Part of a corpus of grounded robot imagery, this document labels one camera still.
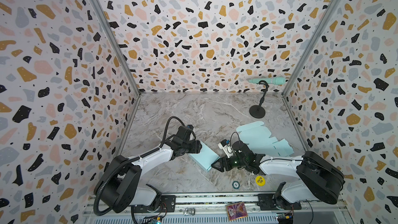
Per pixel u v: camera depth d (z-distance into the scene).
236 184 0.80
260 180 0.81
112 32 0.86
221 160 0.74
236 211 0.70
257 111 1.10
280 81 0.81
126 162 0.44
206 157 0.86
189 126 0.82
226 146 0.76
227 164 0.73
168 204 0.73
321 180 0.44
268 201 0.75
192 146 0.78
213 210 0.73
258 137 0.98
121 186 0.41
